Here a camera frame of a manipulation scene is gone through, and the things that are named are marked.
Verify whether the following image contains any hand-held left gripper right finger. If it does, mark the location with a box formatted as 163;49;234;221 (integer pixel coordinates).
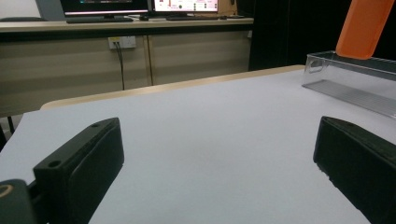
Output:
313;116;396;224

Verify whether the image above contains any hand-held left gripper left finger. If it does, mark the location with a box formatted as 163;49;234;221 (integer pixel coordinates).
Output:
33;117;125;224

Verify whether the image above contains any clear plastic storage box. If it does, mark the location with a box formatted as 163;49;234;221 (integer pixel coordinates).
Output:
301;50;396;119

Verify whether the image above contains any orange phone case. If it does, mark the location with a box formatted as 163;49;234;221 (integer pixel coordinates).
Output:
335;0;396;61

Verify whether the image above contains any beige counter cabinet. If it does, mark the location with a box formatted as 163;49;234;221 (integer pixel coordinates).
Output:
0;17;255;119

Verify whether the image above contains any black keyboard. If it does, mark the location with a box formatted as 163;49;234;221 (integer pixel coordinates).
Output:
65;16;134;24
165;15;220;21

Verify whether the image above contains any black curtain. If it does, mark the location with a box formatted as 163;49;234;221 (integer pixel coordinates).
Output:
248;0;396;72

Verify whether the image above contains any monitor with dark screen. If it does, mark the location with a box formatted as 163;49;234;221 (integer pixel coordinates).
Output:
59;0;149;17

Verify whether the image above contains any monitor with bright screen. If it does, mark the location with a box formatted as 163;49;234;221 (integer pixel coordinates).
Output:
152;0;219;13

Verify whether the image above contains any black power cable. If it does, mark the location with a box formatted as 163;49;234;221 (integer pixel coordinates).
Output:
114;41;126;91

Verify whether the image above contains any white wall socket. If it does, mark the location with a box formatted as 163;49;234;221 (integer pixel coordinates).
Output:
107;35;137;50

